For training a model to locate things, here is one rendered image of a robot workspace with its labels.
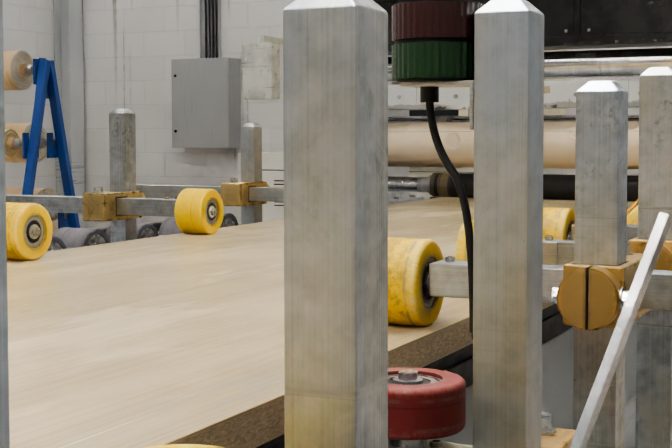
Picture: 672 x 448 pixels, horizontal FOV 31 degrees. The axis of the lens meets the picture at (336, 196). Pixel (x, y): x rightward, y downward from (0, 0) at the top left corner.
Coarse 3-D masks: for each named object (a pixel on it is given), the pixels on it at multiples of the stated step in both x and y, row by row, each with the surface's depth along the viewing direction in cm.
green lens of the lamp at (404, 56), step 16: (400, 48) 75; (416, 48) 74; (432, 48) 74; (448, 48) 74; (464, 48) 74; (400, 64) 75; (416, 64) 74; (432, 64) 74; (448, 64) 74; (464, 64) 74
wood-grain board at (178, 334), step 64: (64, 256) 172; (128, 256) 172; (192, 256) 171; (256, 256) 171; (64, 320) 113; (128, 320) 113; (192, 320) 113; (256, 320) 113; (448, 320) 112; (64, 384) 84; (128, 384) 84; (192, 384) 84; (256, 384) 84
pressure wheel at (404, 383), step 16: (400, 368) 86; (416, 368) 86; (400, 384) 81; (416, 384) 82; (432, 384) 81; (448, 384) 81; (464, 384) 82; (400, 400) 79; (416, 400) 79; (432, 400) 79; (448, 400) 80; (464, 400) 82; (400, 416) 79; (416, 416) 79; (432, 416) 79; (448, 416) 80; (464, 416) 82; (400, 432) 79; (416, 432) 79; (432, 432) 79; (448, 432) 80
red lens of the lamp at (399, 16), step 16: (400, 16) 75; (416, 16) 74; (432, 16) 74; (448, 16) 74; (464, 16) 74; (400, 32) 75; (416, 32) 74; (432, 32) 74; (448, 32) 74; (464, 32) 74
